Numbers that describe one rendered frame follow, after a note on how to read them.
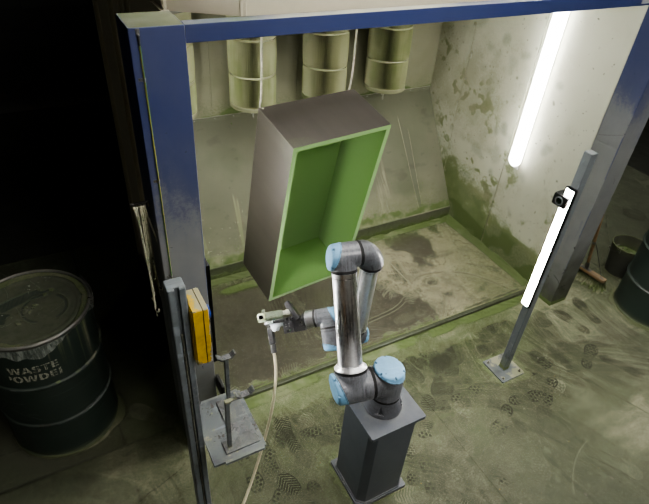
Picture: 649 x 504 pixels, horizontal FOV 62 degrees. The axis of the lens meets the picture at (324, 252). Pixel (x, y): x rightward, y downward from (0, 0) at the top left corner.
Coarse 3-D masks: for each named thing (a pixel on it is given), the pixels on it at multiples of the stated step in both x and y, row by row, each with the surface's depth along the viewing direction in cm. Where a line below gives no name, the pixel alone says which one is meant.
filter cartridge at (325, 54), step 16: (320, 32) 364; (336, 32) 365; (304, 48) 378; (320, 48) 370; (336, 48) 370; (304, 64) 385; (320, 64) 376; (336, 64) 378; (304, 80) 391; (320, 80) 384; (336, 80) 385; (304, 96) 396
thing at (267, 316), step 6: (264, 312) 270; (270, 312) 274; (276, 312) 283; (282, 312) 293; (288, 312) 309; (258, 318) 266; (264, 318) 265; (270, 318) 272; (276, 318) 281; (270, 330) 275; (270, 336) 274; (270, 342) 274; (270, 348) 275
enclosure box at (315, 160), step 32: (320, 96) 286; (352, 96) 291; (256, 128) 277; (288, 128) 261; (320, 128) 266; (352, 128) 271; (384, 128) 279; (256, 160) 289; (288, 160) 259; (320, 160) 325; (352, 160) 319; (256, 192) 302; (288, 192) 272; (320, 192) 348; (352, 192) 329; (256, 224) 316; (288, 224) 353; (320, 224) 374; (352, 224) 341; (256, 256) 332; (288, 256) 366; (320, 256) 372; (288, 288) 348
